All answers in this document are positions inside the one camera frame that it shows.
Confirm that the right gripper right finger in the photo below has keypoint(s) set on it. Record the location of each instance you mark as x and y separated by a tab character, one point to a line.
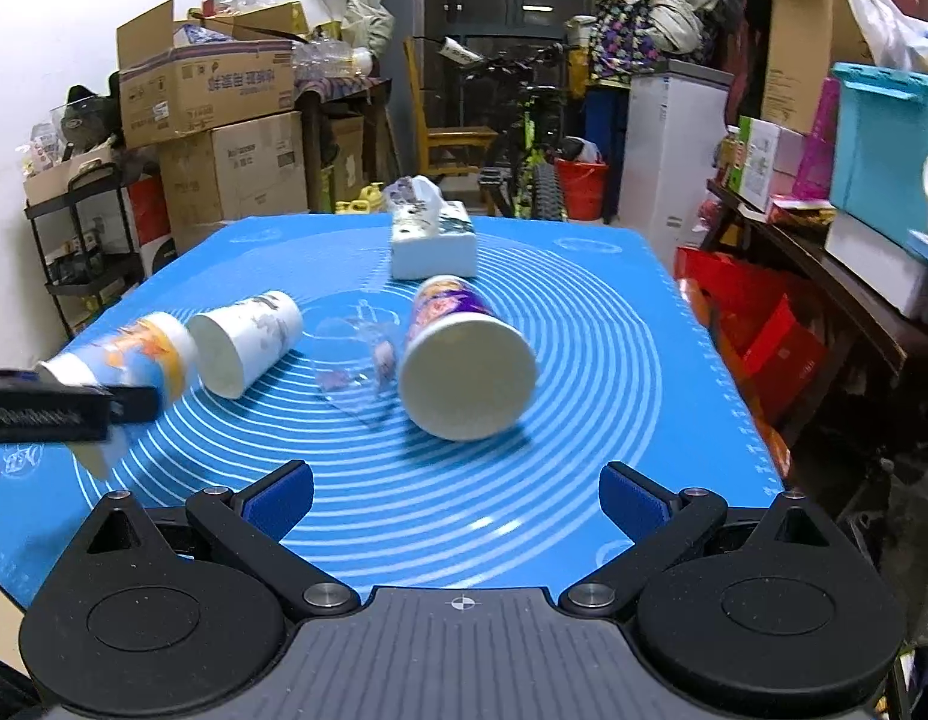
665	529

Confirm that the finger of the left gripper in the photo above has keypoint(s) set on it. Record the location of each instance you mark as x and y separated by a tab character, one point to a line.
129	403

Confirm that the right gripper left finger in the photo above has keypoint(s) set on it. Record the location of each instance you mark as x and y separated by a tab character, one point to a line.
244	531

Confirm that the paper cup blue orange print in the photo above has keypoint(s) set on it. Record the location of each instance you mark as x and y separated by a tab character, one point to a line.
154	351

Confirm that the white paper cup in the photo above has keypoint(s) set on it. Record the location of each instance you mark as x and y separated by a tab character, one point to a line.
238	343

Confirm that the clear plastic cup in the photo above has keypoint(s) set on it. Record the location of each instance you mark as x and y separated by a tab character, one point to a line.
355	363

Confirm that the purple printed paper cup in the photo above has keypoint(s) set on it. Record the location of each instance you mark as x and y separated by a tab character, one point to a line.
465	375

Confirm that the black shelf rack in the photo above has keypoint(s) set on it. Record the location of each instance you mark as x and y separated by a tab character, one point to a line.
81	268

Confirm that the blue silicone baking mat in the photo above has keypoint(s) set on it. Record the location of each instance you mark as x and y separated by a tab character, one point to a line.
423	474

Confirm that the lower cardboard box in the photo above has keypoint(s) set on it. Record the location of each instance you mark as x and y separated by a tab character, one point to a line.
254	168

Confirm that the dark wooden side table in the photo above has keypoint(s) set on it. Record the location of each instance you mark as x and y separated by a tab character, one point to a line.
864	334

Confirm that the black helmet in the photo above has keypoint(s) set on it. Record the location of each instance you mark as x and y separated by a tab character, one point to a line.
87	120

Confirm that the upper open cardboard box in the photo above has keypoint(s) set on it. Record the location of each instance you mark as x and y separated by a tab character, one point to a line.
177	78

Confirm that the white tissue box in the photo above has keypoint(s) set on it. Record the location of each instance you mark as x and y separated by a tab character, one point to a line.
430	235

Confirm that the red plastic bucket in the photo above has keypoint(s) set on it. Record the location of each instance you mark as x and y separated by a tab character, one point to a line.
583	186

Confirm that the green white carton box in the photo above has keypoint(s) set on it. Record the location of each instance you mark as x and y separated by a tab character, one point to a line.
755	155

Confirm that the wooden yellow chair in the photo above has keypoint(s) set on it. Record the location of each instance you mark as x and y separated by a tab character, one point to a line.
442	151

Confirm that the white chest freezer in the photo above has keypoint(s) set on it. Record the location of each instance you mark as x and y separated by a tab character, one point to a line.
676	120

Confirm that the black green bicycle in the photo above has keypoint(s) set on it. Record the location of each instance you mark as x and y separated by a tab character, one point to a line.
518	179

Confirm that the teal plastic storage bin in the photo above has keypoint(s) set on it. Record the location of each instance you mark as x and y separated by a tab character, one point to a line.
882	142

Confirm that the floral purple bag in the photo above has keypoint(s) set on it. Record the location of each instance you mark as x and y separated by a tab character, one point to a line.
629	37

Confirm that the tall brown cardboard box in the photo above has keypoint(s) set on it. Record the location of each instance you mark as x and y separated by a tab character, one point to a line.
807	37

